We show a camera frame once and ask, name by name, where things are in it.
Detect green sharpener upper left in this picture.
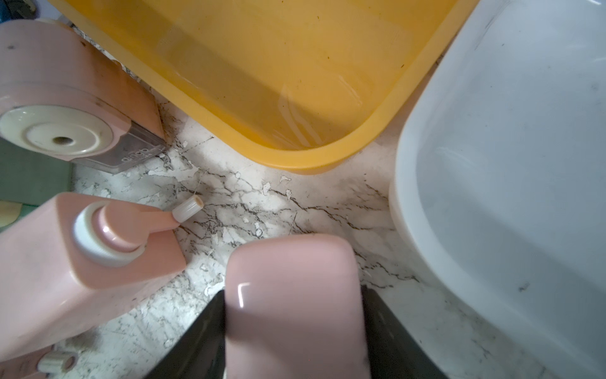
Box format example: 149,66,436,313
1,139,73,231

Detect white plastic tray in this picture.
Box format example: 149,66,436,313
390,1,605,378

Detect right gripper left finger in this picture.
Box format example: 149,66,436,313
145,290,226,379

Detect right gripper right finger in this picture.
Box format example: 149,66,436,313
361,285,447,379

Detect pink sharpener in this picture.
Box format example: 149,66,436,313
224,234,371,378
1,193,204,361
1,20,167,174
1,346,79,379

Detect yellow plastic tray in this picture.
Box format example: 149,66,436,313
55,1,476,174

